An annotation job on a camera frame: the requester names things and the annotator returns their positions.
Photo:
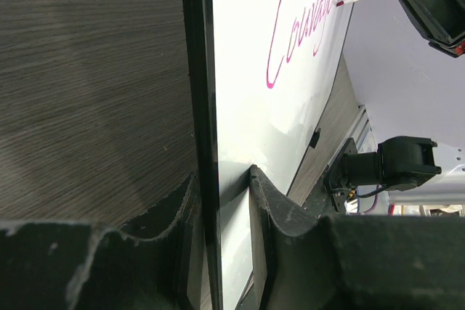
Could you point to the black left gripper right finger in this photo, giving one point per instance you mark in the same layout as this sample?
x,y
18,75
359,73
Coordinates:
x,y
351,262

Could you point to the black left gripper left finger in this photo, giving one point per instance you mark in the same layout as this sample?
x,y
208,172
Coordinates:
x,y
153,261

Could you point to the white whiteboard with black frame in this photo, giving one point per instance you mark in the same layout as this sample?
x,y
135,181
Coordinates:
x,y
261,74

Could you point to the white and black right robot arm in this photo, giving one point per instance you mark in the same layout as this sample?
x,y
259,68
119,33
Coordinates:
x,y
402,162

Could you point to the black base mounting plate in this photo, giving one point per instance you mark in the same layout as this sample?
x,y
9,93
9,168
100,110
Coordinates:
x,y
327,194

